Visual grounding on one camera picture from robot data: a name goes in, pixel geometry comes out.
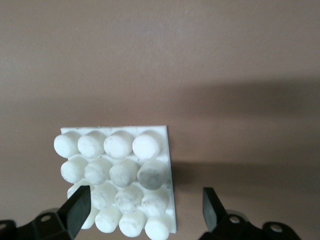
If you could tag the white studded base plate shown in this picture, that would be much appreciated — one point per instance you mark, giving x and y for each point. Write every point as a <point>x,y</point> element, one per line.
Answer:
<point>120,150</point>

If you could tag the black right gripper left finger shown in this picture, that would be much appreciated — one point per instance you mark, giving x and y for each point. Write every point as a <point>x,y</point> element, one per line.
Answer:
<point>77,210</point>

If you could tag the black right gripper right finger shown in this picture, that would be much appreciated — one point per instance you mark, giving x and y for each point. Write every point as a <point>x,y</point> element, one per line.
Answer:
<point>212,210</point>

